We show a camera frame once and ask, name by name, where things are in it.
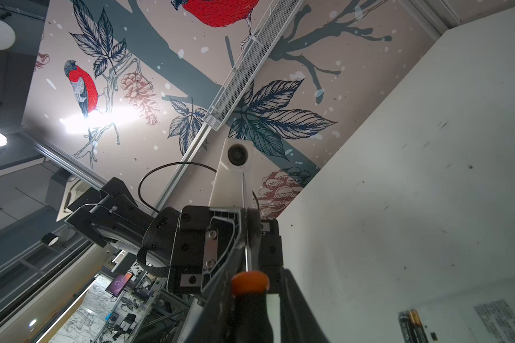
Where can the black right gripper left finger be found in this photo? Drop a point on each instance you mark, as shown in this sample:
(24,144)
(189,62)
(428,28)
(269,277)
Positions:
(217,322)

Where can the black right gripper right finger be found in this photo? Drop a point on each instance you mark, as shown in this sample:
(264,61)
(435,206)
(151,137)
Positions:
(297,322)

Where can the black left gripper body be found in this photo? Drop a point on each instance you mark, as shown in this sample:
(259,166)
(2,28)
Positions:
(170,249)

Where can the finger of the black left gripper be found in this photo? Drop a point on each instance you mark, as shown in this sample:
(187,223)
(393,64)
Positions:
(224,230)

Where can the orange black screwdriver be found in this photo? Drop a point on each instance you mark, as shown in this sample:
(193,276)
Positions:
(250,322)

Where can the white remote control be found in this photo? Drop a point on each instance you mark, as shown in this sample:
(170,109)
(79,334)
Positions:
(484,314)

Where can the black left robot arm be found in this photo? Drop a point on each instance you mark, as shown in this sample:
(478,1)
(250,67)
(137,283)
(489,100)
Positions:
(111,216)

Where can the AA batteries in remote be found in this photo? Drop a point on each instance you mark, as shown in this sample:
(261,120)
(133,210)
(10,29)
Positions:
(412,328)

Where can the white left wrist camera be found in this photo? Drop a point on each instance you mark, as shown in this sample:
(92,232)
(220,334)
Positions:
(231,186)

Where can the white mesh wall shelf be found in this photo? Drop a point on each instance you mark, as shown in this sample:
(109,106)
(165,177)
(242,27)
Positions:
(262,42)

